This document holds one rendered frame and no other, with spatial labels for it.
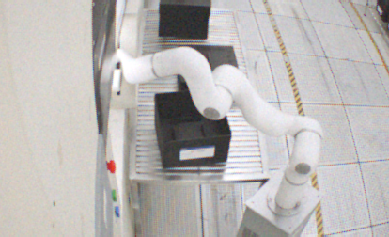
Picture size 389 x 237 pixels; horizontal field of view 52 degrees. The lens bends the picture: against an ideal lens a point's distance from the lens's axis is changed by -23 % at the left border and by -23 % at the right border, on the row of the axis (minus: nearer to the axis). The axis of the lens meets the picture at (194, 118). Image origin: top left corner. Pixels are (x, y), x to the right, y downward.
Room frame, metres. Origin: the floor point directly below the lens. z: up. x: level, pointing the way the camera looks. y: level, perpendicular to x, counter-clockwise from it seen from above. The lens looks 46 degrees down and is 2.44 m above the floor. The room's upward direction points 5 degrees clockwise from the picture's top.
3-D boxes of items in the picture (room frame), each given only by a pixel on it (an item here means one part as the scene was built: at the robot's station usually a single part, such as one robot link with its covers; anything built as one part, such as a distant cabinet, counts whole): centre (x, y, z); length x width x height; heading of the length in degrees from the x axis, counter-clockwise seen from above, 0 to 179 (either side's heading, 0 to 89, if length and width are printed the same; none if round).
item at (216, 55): (1.89, -0.05, 0.83); 0.29 x 0.29 x 0.13; 8
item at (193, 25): (2.35, 0.10, 0.89); 0.29 x 0.29 x 0.25; 1
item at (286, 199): (1.17, -0.43, 0.85); 0.19 x 0.19 x 0.18
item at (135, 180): (1.91, 0.02, 0.38); 1.30 x 0.60 x 0.76; 6
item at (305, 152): (1.14, -0.42, 1.07); 0.19 x 0.12 x 0.24; 167
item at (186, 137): (1.47, 0.01, 0.85); 0.28 x 0.28 x 0.17; 14
